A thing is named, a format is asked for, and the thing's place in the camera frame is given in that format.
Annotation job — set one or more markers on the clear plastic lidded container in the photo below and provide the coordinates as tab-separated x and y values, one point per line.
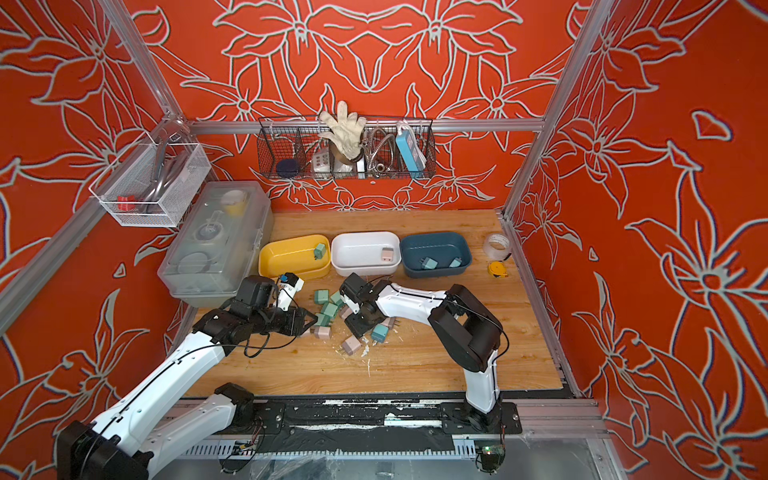
219	243

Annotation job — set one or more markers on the light blue box in basket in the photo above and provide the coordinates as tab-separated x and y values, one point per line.
411	153

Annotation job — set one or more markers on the white storage box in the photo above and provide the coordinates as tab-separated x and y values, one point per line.
360	253

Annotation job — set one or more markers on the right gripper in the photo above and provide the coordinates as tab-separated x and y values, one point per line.
354	327

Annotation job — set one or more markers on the white rubber glove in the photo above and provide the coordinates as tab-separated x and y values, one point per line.
344	130

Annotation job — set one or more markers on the black wire basket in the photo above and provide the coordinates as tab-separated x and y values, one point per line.
285	146

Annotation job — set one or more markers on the dark blue storage box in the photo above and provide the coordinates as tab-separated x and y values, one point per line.
441	246

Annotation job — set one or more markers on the yellow tape measure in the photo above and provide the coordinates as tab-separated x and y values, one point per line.
497	269

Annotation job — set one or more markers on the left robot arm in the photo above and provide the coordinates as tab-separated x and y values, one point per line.
132	440

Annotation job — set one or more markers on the red object in basket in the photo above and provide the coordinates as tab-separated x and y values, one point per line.
127	203

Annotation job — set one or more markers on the clear tape roll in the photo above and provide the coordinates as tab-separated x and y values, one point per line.
497	247

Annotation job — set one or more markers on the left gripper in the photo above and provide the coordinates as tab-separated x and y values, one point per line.
296	325

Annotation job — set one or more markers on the white wire basket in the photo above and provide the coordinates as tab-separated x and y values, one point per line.
163	175

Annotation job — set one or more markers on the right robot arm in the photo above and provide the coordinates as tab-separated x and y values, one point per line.
471	335

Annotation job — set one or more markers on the white power strip in basket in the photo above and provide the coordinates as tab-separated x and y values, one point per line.
321	163

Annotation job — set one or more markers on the green plug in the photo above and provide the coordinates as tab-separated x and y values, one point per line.
336	298
321	297
330	310
319	251
323	320

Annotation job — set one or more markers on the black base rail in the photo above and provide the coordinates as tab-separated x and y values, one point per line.
389	424

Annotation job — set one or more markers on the yellow storage box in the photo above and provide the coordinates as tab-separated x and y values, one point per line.
294	255

